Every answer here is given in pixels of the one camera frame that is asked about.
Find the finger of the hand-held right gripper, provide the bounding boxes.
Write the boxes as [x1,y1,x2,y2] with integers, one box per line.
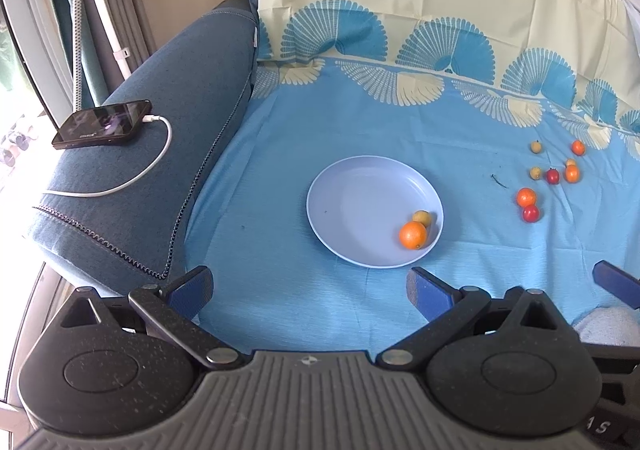
[592,260,640,303]

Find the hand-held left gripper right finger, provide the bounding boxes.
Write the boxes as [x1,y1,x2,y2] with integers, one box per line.
[376,267,581,370]

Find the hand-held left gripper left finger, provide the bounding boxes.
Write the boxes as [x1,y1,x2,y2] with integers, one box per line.
[60,266,251,371]

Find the lilac plastic plate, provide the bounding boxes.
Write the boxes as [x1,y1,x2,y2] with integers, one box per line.
[306,155,445,268]

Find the white fuzzy cloth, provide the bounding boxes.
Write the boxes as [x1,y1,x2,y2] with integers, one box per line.
[572,305,640,347]

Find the large orange mandarin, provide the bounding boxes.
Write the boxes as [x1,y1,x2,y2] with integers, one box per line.
[399,221,429,251]

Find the black smartphone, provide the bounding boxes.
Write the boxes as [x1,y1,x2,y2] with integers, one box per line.
[52,100,153,151]

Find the blue fan-print bedsheet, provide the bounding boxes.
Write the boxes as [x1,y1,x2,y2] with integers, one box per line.
[184,0,640,358]

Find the blue denim sofa armrest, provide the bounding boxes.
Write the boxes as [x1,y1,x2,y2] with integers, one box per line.
[27,0,259,281]

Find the teal curtain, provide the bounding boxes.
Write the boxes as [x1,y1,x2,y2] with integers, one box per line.
[42,0,108,106]

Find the white charging cable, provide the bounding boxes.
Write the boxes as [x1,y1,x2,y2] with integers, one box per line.
[42,115,173,198]

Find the black white braided cord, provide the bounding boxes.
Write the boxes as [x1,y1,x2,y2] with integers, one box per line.
[70,0,87,112]

